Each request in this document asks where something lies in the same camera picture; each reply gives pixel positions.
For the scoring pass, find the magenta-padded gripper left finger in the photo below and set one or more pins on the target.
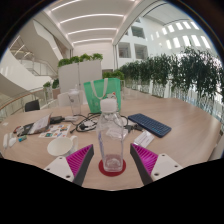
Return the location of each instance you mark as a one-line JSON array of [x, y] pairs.
[[58, 166]]

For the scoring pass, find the ceiling light strips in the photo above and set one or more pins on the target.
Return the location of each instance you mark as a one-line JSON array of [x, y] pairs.
[[93, 16]]

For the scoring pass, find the colourful sticker sheet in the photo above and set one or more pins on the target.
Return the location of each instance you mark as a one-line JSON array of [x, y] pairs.
[[55, 130]]

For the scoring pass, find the dark blue keyboard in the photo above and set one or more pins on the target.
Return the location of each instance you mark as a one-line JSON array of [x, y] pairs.
[[150, 125]]

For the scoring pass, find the white cup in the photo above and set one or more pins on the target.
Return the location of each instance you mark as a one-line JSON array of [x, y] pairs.
[[60, 146]]

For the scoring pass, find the black chair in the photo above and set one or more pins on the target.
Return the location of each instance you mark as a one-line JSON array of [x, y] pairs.
[[32, 105]]

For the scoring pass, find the wooden planter with green plants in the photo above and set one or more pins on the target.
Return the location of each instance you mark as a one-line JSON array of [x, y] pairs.
[[114, 74]]

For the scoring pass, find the row of green plants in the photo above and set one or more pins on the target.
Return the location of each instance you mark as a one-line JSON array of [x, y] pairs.
[[186, 73]]

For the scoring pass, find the red and black case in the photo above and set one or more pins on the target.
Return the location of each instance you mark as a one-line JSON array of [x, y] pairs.
[[17, 129]]

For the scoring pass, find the glass railing with wooden handrail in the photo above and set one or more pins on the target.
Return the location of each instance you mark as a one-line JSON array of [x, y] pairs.
[[20, 98]]

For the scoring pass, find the brown-edged notebook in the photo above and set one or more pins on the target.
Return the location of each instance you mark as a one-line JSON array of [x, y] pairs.
[[40, 125]]

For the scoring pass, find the white packet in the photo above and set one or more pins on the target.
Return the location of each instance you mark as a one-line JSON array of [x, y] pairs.
[[144, 138]]

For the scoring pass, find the green tote bag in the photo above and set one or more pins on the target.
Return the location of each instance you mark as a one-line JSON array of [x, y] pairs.
[[91, 100]]

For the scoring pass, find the black tablet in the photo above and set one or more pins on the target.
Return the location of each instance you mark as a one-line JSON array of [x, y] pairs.
[[26, 128]]

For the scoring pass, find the clear plastic water bottle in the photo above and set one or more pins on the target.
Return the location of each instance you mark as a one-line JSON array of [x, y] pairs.
[[110, 143]]

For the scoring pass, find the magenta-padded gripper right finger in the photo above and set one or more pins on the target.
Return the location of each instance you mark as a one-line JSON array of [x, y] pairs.
[[165, 165]]

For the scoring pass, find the clear tumbler with lid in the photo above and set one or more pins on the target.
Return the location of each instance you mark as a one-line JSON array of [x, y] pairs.
[[75, 103]]

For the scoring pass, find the flat round red coaster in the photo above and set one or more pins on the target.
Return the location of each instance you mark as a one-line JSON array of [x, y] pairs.
[[101, 169]]

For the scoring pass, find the white cabinet with plants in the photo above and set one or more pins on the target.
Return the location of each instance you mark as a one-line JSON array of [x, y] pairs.
[[81, 73]]

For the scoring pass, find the black power adapter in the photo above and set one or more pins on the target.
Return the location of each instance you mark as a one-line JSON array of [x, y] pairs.
[[56, 119]]

